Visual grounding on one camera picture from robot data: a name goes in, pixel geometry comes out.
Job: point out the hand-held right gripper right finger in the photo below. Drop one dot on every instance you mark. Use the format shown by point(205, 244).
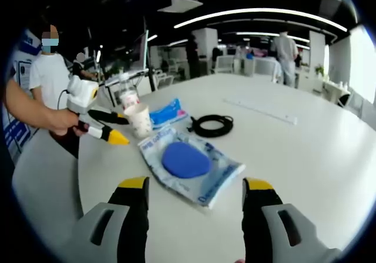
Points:
point(264, 216)

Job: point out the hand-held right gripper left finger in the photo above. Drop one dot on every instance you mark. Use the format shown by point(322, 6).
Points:
point(132, 216)

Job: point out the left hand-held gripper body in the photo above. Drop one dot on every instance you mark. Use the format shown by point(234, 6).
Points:
point(83, 92)

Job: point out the printed paper cup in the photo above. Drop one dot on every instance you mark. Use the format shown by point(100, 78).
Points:
point(141, 122)

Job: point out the clear plastic water bottle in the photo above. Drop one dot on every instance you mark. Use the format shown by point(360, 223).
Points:
point(129, 98)

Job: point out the blue tissue packet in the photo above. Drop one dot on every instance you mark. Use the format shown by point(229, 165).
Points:
point(167, 113)

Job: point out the bag with blue oval pad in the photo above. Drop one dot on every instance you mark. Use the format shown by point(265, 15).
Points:
point(223, 172)

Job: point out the person's left hand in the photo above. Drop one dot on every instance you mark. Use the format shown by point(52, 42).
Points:
point(64, 122)

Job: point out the person's right hand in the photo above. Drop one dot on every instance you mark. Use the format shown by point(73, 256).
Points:
point(240, 261)

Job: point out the white table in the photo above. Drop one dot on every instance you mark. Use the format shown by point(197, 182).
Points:
point(293, 163)

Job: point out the large open laptop display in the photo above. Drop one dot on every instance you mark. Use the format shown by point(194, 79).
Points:
point(144, 51)

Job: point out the white mesh office chair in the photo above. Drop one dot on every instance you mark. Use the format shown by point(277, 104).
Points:
point(44, 180)

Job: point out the white power strip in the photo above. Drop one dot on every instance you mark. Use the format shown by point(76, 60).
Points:
point(264, 112)

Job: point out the ceiling air conditioner panel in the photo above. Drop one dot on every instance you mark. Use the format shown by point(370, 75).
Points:
point(182, 4)

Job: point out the white side counter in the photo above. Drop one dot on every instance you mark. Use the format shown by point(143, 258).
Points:
point(337, 89)

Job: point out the potted green plant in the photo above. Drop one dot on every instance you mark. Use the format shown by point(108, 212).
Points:
point(319, 70)

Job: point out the curved ceiling light strip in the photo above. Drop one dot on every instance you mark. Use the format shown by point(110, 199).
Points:
point(264, 10)

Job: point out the blue white wall poster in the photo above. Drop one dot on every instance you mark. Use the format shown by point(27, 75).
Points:
point(22, 72)

